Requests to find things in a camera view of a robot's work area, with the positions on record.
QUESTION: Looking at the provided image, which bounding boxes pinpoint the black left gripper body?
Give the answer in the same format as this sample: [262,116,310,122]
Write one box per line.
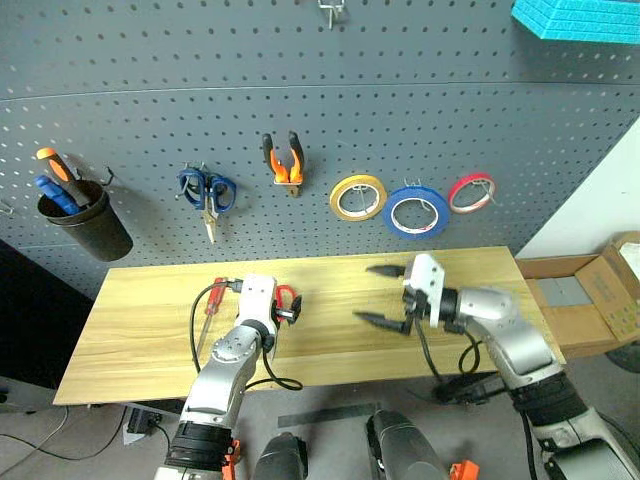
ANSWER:
[273,298,301,326]

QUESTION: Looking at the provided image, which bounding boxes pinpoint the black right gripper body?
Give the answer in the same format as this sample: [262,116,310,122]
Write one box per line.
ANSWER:
[402,287,431,326]

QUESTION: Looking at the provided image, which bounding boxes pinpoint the blue tape roll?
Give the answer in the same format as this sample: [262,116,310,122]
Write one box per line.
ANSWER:
[382,186,450,242]

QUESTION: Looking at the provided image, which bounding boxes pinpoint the yellow tape roll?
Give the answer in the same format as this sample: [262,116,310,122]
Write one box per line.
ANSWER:
[328,174,389,223]

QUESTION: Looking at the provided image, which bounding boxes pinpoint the red tape roll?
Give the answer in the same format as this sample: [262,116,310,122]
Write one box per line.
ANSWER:
[447,172,498,216]

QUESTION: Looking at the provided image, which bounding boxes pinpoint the grey metal pegboard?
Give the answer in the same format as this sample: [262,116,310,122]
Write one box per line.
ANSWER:
[0,0,640,301]

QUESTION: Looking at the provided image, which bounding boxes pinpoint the black device under table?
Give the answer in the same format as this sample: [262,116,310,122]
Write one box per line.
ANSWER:
[433,372,509,405]

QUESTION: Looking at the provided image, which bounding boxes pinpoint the dark grey flat strip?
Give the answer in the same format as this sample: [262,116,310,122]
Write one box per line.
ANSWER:
[277,402,382,429]

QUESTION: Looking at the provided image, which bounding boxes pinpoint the large dark rounded shape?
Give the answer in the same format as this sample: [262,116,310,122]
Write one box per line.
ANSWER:
[365,409,449,480]

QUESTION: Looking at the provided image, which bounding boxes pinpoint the orange and black pliers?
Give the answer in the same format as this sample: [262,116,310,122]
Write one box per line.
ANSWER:
[261,131,306,199]

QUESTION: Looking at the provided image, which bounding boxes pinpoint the orange robot body part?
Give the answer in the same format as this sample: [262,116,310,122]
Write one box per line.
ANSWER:
[448,460,481,480]
[222,439,244,480]

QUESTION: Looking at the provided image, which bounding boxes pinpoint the brown cardboard box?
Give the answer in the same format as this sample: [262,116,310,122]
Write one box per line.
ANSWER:
[514,232,640,359]

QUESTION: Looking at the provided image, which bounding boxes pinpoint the black power strip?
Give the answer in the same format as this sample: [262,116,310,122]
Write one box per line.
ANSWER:
[125,407,164,436]

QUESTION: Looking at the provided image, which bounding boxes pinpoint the black plastic cup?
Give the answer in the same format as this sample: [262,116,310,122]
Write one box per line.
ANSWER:
[37,179,135,263]

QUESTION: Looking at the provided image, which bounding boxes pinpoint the black cabinet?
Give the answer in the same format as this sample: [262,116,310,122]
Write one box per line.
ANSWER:
[0,239,95,391]

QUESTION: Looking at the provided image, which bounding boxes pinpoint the blue foam block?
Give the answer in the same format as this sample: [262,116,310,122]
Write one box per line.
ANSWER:
[510,0,640,47]

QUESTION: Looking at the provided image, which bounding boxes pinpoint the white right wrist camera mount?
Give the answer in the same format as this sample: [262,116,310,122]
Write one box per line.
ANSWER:
[402,253,446,329]

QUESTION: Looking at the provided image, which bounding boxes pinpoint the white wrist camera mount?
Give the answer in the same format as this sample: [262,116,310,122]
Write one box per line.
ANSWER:
[234,273,279,336]
[402,253,446,329]

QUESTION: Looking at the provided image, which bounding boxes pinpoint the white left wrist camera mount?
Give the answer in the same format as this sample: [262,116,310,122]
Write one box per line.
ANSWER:
[234,273,279,336]

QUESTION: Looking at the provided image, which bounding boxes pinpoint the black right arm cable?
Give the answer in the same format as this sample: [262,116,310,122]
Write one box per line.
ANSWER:
[413,319,484,384]

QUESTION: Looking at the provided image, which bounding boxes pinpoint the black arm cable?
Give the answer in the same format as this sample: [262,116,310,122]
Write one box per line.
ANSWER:
[188,280,304,392]
[413,319,484,384]

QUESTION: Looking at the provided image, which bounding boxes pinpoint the red-handled screwdriver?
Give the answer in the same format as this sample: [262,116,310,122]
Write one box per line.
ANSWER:
[195,277,232,359]

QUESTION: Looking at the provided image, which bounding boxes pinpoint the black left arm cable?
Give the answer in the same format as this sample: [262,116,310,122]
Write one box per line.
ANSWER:
[188,280,304,392]

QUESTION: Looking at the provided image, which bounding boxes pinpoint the blue-handled scissors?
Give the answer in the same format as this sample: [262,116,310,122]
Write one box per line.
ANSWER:
[177,167,238,245]

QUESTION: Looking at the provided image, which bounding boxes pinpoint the blue-handled screwdriver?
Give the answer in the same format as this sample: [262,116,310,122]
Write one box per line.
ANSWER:
[33,174,80,217]

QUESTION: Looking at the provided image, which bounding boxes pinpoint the grey floor cable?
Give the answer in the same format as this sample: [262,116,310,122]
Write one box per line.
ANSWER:
[0,404,126,462]

